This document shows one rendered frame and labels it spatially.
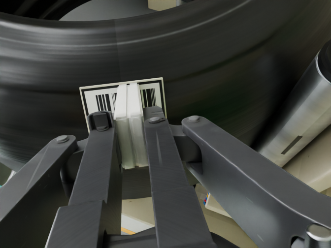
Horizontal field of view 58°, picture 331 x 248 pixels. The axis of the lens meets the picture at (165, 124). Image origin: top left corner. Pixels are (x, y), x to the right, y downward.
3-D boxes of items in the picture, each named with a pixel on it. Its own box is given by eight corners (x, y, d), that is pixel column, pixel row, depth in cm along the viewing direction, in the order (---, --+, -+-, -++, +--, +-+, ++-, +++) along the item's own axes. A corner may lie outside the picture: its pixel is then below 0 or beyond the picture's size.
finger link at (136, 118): (128, 116, 15) (143, 114, 15) (127, 83, 21) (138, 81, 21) (136, 168, 16) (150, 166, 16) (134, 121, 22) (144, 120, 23)
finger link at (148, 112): (146, 141, 14) (210, 132, 14) (141, 107, 18) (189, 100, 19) (150, 170, 14) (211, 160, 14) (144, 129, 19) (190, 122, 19)
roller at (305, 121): (257, 175, 53) (253, 200, 51) (232, 168, 54) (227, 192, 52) (387, 41, 22) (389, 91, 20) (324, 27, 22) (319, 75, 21)
